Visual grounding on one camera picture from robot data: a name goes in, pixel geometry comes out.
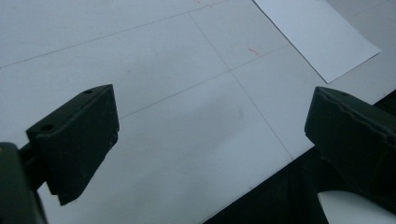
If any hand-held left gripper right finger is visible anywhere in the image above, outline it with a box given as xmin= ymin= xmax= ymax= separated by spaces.
xmin=304 ymin=86 xmax=396 ymax=216

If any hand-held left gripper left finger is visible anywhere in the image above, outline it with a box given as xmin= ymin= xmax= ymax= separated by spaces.
xmin=26 ymin=83 xmax=120 ymax=206

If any small white paper sheet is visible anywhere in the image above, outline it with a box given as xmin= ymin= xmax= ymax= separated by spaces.
xmin=252 ymin=0 xmax=381 ymax=84

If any large white table sheet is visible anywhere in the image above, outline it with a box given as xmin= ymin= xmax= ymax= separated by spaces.
xmin=0 ymin=0 xmax=396 ymax=224

